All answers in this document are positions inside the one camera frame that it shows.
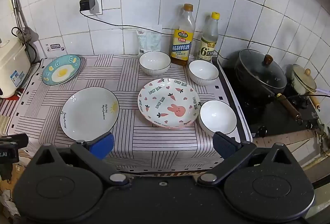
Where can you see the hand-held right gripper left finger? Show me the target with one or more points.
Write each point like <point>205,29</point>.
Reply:
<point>103,145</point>

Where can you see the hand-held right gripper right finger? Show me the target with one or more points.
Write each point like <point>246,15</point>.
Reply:
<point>224,146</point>

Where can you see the white bowl with black rim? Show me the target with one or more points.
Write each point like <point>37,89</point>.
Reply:
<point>203,72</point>
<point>154,61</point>
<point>217,115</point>

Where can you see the striped printed tablecloth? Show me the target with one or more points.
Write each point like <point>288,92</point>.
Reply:
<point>126,133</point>

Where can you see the white plate with sun print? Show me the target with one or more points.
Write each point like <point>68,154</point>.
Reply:
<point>87,113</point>

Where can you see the black gas stove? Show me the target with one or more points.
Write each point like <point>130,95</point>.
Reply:
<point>268,113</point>

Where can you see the black wok pan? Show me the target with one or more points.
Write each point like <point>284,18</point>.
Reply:
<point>247,84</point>

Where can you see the pink bunny and carrot plate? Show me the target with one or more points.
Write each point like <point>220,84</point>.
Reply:
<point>167,100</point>

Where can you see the cream rice cooker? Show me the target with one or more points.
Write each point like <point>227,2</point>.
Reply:
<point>11,64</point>

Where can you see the glass wok lid wooden knob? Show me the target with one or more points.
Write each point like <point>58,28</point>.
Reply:
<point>260,69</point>

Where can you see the blue fried egg plate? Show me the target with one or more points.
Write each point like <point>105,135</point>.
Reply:
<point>61,70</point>

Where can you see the cream enamel pot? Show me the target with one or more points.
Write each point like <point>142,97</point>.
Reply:
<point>300,88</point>

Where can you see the clear vinegar bottle yellow cap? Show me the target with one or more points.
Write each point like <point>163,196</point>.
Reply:
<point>208,46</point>

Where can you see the cooking wine bottle yellow label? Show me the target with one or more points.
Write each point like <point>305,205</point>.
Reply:
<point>181,43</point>

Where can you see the clear plastic seasoning bag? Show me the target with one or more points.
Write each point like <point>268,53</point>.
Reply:
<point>149,41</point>

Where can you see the hanging metal utensil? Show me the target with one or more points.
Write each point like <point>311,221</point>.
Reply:
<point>18,10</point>

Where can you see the black power adapter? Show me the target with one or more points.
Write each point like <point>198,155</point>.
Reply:
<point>87,3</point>

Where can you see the small white wall sticker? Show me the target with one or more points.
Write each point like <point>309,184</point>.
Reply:
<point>54,47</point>

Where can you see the white wall socket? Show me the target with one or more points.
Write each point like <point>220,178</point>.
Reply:
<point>99,2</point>

